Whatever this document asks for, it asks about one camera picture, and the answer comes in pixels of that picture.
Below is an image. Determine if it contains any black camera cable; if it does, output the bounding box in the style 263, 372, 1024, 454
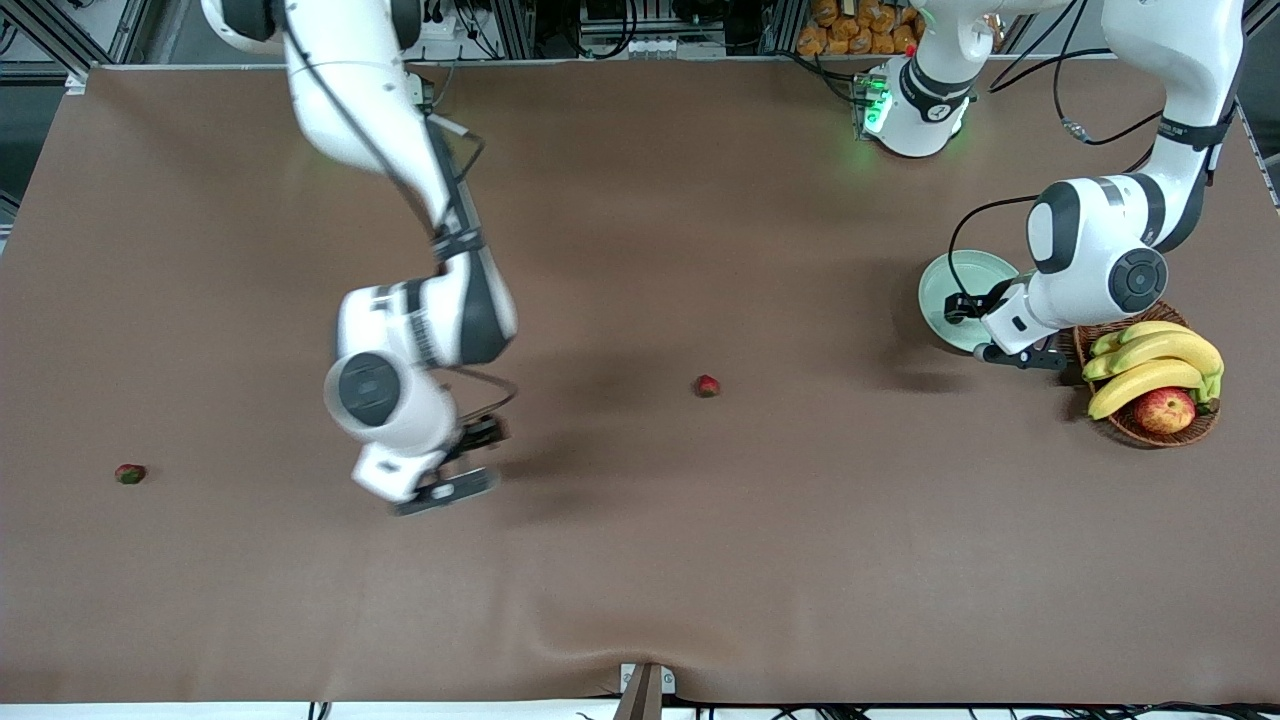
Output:
945, 0, 1216, 301
285, 0, 521, 426

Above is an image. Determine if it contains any metal mount bracket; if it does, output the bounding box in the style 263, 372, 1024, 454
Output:
612, 662, 677, 720

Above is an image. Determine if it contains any yellow banana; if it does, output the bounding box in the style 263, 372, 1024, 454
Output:
1090, 320, 1196, 359
1082, 330, 1224, 381
1087, 358, 1206, 421

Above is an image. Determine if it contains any brown table cover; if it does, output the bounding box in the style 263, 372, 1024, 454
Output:
0, 55, 1280, 706

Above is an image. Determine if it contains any brown wicker basket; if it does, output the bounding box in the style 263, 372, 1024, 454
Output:
1072, 300, 1221, 448

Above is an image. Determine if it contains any aluminium frame profile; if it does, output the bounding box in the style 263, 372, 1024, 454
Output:
480, 0, 536, 59
0, 0, 96, 79
765, 0, 801, 56

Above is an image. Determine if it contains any red apple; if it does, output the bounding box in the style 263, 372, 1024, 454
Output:
1133, 387, 1197, 435

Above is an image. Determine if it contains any light green round plate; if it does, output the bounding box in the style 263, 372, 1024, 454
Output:
918, 249, 1023, 353

